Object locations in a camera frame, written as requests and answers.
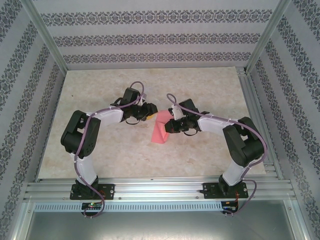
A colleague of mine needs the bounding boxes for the pink paper sheet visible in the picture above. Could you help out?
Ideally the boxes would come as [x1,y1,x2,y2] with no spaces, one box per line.
[150,109,174,145]

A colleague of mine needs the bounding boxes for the sheet metal tray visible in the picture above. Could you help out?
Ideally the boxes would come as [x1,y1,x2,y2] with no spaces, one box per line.
[13,201,308,240]

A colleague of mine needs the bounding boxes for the right gripper black cable loop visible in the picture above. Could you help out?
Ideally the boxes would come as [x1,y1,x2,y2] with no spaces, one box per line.
[183,127,201,137]

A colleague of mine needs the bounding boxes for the gripper black cable loop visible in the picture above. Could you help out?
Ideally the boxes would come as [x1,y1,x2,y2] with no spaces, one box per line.
[183,127,201,137]
[124,116,141,126]

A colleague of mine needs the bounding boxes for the left gripper black cable loop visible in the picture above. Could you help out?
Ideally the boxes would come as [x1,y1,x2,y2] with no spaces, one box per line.
[124,116,141,126]

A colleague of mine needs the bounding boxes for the aluminium side rail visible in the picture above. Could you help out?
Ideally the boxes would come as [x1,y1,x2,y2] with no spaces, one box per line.
[236,66,285,181]

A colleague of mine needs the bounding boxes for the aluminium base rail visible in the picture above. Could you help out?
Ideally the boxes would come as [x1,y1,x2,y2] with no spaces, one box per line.
[23,176,295,203]

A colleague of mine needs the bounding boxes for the slotted cable duct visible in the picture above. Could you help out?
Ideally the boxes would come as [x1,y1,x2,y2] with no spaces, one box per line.
[33,201,223,212]

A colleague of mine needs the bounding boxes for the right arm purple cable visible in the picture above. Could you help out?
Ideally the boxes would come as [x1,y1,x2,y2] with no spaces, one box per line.
[166,93,267,217]

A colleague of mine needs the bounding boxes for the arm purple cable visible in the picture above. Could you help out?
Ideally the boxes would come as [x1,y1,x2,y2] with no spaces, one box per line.
[166,93,267,217]
[74,81,147,219]

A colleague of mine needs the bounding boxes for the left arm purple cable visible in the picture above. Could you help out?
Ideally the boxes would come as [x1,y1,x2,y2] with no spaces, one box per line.
[74,81,147,219]

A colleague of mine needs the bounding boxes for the aluminium frame post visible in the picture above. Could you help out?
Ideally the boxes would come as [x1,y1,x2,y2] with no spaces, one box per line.
[21,0,68,73]
[244,0,293,75]

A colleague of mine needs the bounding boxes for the aluminium frame bar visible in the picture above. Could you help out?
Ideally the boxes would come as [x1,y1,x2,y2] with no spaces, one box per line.
[283,197,315,240]
[9,196,36,240]

